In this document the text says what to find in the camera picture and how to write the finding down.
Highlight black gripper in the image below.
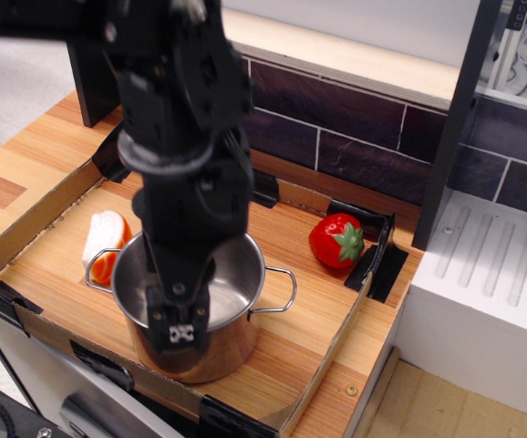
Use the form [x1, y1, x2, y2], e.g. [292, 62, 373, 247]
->
[133, 151, 253, 353]

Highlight stainless steel pot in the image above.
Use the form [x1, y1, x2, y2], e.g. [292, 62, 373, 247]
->
[108, 235, 271, 384]

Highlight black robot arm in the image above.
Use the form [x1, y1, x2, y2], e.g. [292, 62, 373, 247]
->
[0, 1, 253, 352]

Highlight cardboard fence with black tape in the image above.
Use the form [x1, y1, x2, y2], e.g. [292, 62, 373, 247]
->
[0, 119, 409, 438]

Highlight orange white toy sushi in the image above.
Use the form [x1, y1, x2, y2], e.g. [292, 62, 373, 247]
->
[81, 210, 132, 286]

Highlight red toy strawberry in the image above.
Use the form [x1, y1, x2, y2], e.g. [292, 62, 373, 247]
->
[308, 213, 365, 268]

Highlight white toy sink drainboard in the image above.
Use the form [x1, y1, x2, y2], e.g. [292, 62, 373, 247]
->
[395, 192, 527, 413]

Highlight light wooden shelf board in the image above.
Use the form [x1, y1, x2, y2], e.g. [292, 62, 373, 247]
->
[222, 8, 460, 111]

